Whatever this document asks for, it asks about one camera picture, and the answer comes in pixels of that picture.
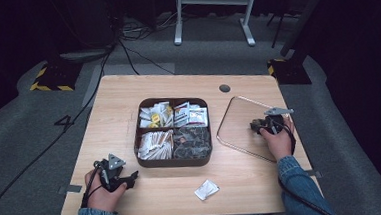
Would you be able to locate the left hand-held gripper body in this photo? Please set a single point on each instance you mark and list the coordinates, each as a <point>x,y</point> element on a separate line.
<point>112,169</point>

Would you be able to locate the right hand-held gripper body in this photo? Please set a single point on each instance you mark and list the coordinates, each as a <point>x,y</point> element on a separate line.
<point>274,120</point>

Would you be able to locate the clear lid with gold rim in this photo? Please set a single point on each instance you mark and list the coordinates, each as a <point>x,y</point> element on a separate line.
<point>240,131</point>

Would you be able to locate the person's right hand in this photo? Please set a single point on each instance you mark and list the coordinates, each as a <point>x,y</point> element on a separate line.
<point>279,143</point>

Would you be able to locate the person's left hand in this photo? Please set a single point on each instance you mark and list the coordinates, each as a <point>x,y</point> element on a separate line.
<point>102,196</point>

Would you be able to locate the pile of white brown sticks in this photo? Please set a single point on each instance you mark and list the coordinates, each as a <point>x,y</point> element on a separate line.
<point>155,144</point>

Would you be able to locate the dark brown divided box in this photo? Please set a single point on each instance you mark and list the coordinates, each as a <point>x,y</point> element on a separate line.
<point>173,163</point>

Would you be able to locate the grey table grommet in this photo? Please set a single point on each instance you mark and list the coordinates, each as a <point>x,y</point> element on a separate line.
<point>224,88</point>

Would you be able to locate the black yellow striped base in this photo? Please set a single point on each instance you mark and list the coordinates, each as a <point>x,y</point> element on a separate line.
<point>55,79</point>
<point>290,73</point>

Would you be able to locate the pile of white yellow packets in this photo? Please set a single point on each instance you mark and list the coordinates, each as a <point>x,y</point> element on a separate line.
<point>155,116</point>

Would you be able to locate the pile of dark packets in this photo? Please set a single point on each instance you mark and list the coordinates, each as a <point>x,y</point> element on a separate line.
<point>192,142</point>

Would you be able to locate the pile of white red packets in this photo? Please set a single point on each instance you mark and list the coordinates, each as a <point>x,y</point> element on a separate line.
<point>190,115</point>

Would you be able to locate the single silver white packet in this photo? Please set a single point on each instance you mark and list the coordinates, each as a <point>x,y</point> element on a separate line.
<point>207,189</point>

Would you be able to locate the dark slanted pole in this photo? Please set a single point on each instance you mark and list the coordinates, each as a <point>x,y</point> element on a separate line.
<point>303,17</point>

